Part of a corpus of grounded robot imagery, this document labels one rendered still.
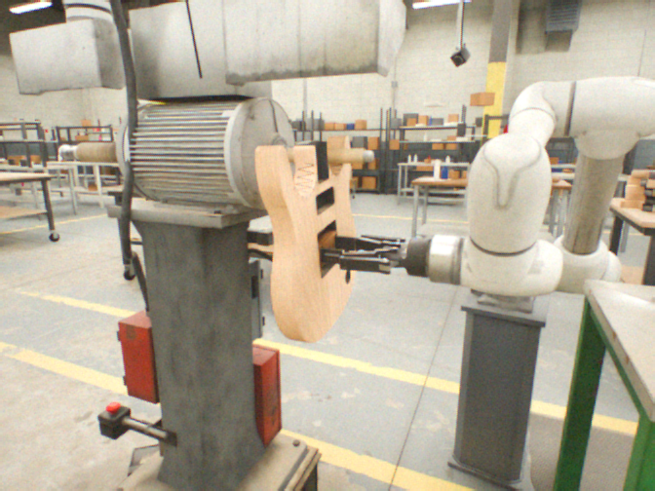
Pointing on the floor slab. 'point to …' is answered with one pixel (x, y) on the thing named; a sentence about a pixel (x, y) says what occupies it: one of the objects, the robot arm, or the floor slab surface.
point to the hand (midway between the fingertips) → (330, 248)
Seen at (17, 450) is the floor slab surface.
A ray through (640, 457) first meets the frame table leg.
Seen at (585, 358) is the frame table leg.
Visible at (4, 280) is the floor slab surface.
